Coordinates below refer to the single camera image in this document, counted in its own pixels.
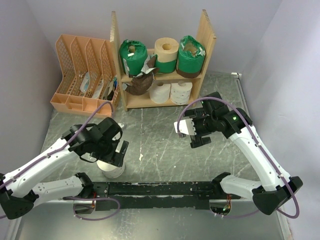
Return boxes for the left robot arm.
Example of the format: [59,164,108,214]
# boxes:
[0,117,129,220]

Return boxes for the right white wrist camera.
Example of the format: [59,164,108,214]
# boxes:
[173,118,196,136]

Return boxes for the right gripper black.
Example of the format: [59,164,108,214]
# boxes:
[182,107,217,148]

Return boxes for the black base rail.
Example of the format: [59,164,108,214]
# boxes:
[62,171,242,213]

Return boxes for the orange file organizer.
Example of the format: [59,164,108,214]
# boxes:
[50,34,120,118]

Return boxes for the green brown roll torn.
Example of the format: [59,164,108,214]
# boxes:
[176,35,206,79]

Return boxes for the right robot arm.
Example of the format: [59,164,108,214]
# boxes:
[174,92,303,219]

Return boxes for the white paper roll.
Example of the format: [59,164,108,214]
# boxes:
[149,81,171,104]
[96,160,126,179]
[170,80,193,105]

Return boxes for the aluminium frame rail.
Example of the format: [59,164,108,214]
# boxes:
[7,72,293,240]

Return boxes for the wooden shelf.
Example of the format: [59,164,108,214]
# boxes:
[110,9,217,111]

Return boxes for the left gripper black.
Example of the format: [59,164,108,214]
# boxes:
[90,136,129,167]

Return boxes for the brown green paper roll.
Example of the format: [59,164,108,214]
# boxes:
[122,37,179,96]

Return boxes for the items in organizer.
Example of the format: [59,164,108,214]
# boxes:
[79,72,118,101]

